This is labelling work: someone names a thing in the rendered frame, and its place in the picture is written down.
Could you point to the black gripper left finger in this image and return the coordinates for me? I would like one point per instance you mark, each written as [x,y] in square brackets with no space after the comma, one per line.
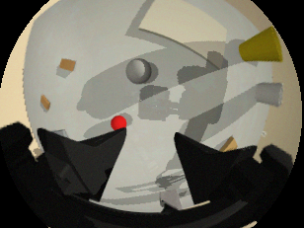
[91,160]

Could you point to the red ball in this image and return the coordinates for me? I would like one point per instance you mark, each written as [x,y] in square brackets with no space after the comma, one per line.
[118,122]

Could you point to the olive-yellow open cup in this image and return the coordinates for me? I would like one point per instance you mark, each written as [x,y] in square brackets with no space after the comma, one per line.
[262,47]

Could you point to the grey open cylinder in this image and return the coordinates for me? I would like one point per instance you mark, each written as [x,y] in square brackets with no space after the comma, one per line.
[270,93]

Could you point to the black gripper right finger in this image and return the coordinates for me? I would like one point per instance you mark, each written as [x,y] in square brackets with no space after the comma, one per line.
[205,167]

